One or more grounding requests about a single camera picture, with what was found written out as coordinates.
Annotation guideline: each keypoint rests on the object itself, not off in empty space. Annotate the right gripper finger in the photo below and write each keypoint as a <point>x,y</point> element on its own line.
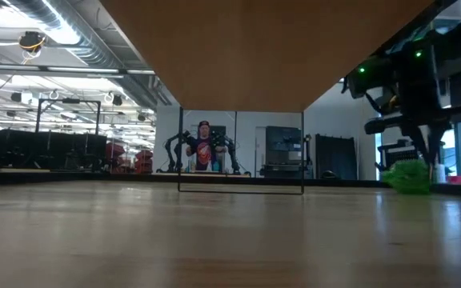
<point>420,144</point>
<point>436,140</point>

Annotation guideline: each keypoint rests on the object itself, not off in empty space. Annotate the green swirl round vase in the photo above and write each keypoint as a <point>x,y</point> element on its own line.
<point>406,178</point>

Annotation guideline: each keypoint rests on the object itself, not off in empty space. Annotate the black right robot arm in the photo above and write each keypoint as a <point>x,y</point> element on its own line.
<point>426,28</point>

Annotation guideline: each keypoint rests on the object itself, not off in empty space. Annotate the black background robot arm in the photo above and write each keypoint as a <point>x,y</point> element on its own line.
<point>230,148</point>
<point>172,144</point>

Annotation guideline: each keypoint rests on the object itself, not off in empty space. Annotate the black pegboard cart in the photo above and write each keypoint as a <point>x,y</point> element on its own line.
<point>398,154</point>

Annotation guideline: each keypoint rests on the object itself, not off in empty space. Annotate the white paper roll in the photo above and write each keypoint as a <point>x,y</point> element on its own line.
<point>441,174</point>

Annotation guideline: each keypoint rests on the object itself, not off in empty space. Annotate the red box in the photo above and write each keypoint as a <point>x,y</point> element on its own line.
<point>458,179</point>

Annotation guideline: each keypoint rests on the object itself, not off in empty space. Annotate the black curtain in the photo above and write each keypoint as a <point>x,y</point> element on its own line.
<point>334,158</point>

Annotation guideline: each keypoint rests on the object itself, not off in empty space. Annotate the black cabinet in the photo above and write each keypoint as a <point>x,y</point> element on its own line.
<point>284,148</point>

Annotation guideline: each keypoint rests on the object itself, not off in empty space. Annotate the person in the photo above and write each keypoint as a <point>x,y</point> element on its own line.
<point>203,150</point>

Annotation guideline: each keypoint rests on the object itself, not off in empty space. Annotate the wooden background table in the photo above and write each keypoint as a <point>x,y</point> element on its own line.
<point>166,174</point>

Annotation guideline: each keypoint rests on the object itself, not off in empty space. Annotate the red tool chest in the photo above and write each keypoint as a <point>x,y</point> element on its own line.
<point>115,156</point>
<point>144,160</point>

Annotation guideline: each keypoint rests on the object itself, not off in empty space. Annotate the ceiling light bar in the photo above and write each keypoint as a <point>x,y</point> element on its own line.
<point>74,70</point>

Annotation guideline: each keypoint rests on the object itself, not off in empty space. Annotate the black partition row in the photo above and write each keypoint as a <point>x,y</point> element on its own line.
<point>46,148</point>

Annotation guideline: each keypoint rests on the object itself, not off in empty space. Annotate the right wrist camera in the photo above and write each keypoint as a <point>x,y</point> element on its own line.
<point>374,80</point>

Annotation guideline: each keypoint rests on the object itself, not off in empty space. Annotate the black gantry frame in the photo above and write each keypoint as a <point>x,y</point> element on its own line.
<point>68,101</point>

